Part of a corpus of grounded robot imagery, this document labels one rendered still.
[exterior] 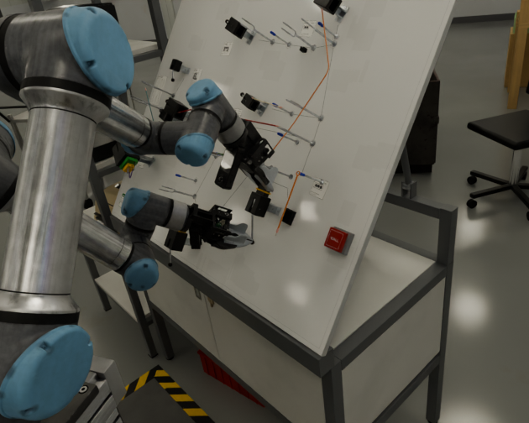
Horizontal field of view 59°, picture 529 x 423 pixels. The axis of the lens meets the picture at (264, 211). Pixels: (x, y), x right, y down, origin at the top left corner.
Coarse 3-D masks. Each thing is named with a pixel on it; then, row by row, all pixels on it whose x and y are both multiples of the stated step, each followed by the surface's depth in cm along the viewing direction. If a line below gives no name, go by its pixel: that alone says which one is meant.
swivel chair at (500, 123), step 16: (512, 112) 326; (528, 112) 322; (480, 128) 311; (496, 128) 305; (512, 128) 302; (528, 128) 299; (512, 144) 285; (528, 144) 284; (512, 160) 318; (480, 176) 345; (512, 176) 323; (480, 192) 322; (496, 192) 324; (528, 208) 302
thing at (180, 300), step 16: (160, 272) 188; (160, 288) 197; (176, 288) 182; (192, 288) 169; (160, 304) 206; (176, 304) 190; (192, 304) 176; (176, 320) 198; (192, 320) 183; (208, 320) 170; (192, 336) 191; (208, 336) 177
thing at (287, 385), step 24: (216, 312) 161; (216, 336) 171; (240, 336) 154; (240, 360) 163; (264, 360) 147; (288, 360) 135; (264, 384) 156; (288, 384) 142; (312, 384) 130; (288, 408) 149; (312, 408) 136
